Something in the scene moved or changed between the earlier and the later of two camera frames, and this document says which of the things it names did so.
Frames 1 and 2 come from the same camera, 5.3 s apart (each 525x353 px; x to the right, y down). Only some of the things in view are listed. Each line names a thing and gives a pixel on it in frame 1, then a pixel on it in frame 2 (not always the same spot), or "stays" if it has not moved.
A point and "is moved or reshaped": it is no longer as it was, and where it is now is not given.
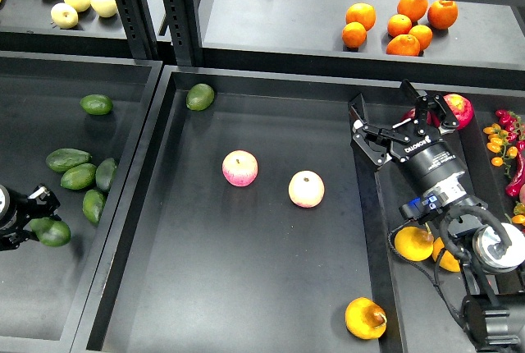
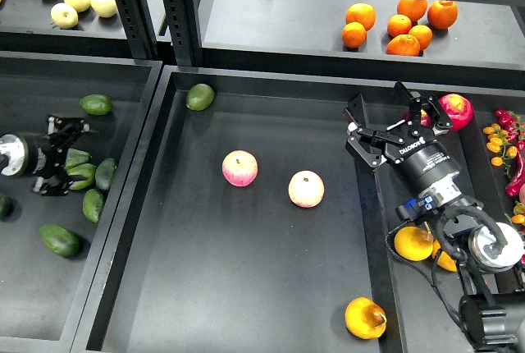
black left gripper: [17, 211] -> [45, 155]
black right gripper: [430, 172] stays
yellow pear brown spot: [365, 318] stays
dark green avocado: [50, 232] is moved or reshaped
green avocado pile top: [61, 159] stays
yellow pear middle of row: [449, 261] stays
